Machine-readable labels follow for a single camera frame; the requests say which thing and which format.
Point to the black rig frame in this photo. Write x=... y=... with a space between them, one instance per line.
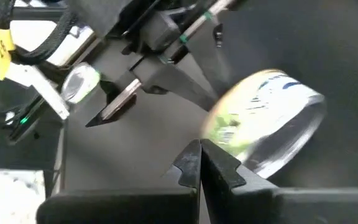
x=26 y=13

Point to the silver aluminium bracket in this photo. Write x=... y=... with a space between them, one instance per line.
x=39 y=87

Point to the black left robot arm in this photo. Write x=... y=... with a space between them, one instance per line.
x=98 y=15

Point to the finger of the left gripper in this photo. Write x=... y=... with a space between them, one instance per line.
x=179 y=84
x=210 y=56

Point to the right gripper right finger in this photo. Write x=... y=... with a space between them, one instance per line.
x=291 y=208

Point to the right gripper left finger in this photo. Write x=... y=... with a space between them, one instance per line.
x=120 y=208

